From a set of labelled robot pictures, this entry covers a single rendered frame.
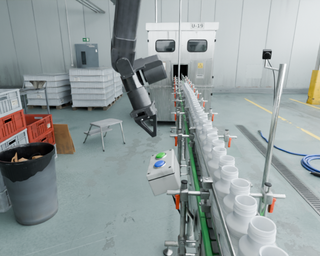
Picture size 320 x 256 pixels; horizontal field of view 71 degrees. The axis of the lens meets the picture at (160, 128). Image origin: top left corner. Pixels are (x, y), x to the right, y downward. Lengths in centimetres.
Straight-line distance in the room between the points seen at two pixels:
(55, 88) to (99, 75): 141
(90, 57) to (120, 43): 1029
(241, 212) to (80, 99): 659
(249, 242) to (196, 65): 447
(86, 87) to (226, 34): 639
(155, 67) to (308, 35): 1116
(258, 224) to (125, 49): 46
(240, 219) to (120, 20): 48
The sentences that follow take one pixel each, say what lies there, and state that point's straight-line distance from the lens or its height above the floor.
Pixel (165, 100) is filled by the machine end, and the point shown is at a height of 57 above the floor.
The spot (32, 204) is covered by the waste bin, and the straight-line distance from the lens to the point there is 229.
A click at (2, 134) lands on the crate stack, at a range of 259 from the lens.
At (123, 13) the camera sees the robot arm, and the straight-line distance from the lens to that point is 56.
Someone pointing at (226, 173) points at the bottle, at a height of 116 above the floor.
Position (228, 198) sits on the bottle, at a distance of 50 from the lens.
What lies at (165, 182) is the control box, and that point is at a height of 108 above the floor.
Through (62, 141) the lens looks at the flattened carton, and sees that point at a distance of 371.
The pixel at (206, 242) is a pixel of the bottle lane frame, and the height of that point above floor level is 100.
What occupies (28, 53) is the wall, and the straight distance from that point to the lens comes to 1218.
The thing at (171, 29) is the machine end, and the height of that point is 198.
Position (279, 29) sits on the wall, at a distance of 1118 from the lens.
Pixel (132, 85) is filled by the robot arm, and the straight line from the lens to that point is 63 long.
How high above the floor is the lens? 140
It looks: 17 degrees down
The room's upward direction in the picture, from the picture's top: straight up
